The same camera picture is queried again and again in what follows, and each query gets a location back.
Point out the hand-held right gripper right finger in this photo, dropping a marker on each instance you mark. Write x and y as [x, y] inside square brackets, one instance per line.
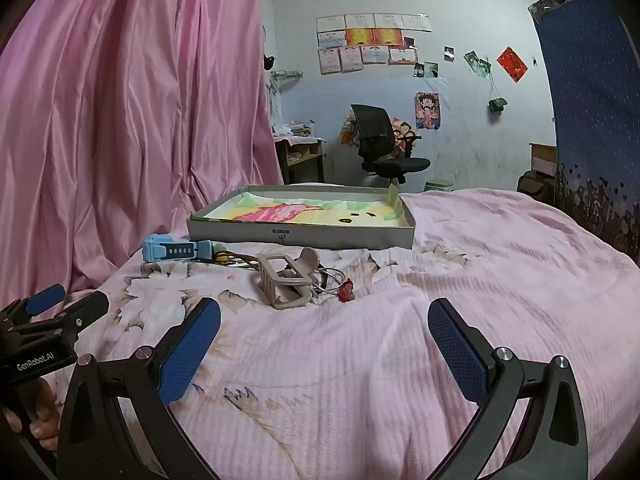
[457, 355]

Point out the red paper square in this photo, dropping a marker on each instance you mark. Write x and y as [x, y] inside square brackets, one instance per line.
[512, 64]

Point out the green paper flap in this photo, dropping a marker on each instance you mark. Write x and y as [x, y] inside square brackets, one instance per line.
[395, 202]

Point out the black office chair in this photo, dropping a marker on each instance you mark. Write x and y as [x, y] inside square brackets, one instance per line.
[395, 165]

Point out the cartoon wall poster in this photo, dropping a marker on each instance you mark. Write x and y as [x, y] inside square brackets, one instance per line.
[427, 110]

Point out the thin silver bangle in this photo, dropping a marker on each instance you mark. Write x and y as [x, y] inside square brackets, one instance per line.
[327, 274]

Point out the grey cardboard box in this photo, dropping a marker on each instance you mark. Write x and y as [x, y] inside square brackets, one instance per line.
[300, 237]

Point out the pink floral bedspread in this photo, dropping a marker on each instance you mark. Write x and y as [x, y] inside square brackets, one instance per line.
[350, 385]

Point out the colourful painted paper sheet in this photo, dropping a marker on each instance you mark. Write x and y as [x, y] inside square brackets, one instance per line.
[280, 210]

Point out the brown bag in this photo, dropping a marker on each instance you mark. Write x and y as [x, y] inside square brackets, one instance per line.
[535, 187]

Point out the red charm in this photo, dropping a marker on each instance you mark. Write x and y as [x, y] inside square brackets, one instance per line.
[346, 291]

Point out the person's left hand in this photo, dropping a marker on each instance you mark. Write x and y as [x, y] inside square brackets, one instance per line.
[47, 410]

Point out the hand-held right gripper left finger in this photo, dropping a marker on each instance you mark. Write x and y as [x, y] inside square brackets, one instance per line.
[190, 350]

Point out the wooden desk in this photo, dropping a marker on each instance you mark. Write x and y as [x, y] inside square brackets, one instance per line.
[300, 152]

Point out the green hanging ornament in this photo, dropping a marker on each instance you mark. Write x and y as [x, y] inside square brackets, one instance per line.
[497, 105]

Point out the pink satin curtain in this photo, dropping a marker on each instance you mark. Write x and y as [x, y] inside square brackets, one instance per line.
[125, 110]

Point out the green plastic stool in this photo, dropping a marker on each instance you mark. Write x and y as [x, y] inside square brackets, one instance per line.
[439, 185]

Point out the green wall photo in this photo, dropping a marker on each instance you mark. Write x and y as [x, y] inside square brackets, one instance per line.
[477, 62]

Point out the colourful cartoon cutout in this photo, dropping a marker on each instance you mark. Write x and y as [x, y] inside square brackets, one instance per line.
[402, 135]

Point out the blue printed cloth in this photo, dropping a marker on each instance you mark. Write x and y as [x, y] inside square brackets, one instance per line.
[590, 110]

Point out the group of wall certificates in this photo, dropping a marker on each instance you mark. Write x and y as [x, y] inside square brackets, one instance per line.
[360, 35]

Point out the stack of papers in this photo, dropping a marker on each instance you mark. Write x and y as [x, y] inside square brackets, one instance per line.
[295, 130]

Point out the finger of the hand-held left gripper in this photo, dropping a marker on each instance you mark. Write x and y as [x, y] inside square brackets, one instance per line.
[45, 300]
[85, 310]

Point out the small wall photo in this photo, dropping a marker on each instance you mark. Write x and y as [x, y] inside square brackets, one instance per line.
[449, 53]
[409, 42]
[425, 70]

